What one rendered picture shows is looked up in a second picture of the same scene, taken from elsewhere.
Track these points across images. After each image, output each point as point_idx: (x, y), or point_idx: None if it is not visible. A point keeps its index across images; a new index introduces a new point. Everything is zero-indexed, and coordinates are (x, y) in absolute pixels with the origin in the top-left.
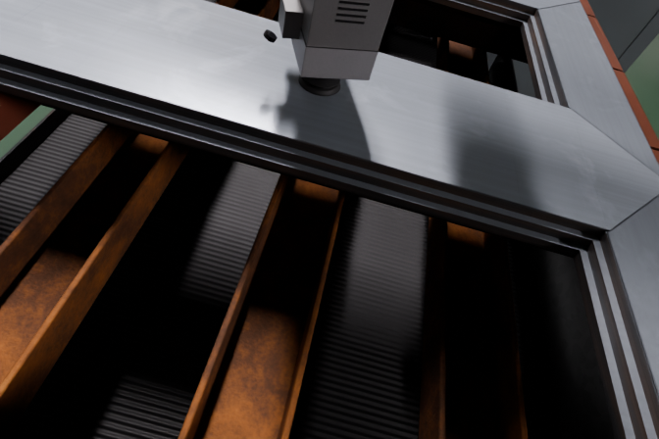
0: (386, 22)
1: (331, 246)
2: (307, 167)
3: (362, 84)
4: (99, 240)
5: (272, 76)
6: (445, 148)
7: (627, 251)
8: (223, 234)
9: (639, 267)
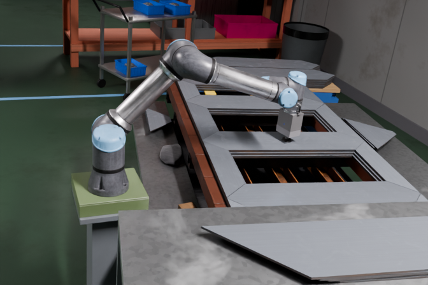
0: (278, 118)
1: None
2: None
3: (278, 142)
4: None
5: (295, 139)
6: (254, 135)
7: (214, 129)
8: None
9: (213, 128)
